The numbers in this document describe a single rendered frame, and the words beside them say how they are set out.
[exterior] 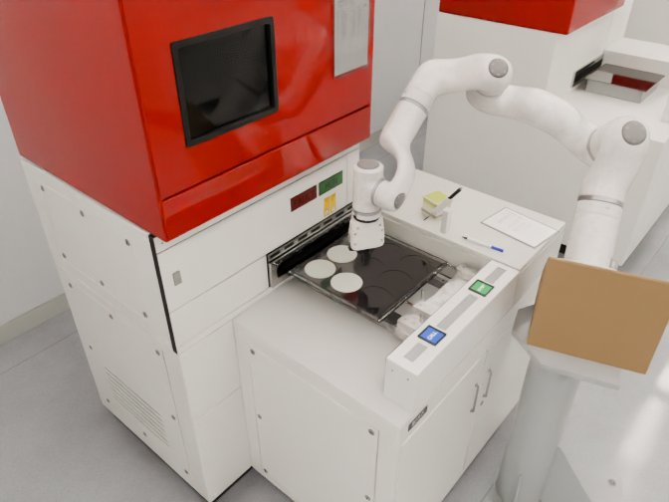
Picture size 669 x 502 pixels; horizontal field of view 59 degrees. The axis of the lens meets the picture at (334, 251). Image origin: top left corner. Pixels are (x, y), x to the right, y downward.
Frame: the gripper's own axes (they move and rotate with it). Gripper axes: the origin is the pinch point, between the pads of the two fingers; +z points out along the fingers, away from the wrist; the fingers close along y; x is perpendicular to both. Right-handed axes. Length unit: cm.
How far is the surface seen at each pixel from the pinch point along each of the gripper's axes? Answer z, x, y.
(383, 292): 8.1, -7.7, 3.7
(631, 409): 98, -10, 121
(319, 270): 8.1, 8.4, -12.3
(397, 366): 2.6, -42.2, -5.5
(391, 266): 8.0, 3.9, 10.6
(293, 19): -68, 13, -17
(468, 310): 2.0, -28.5, 20.6
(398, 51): 30, 290, 126
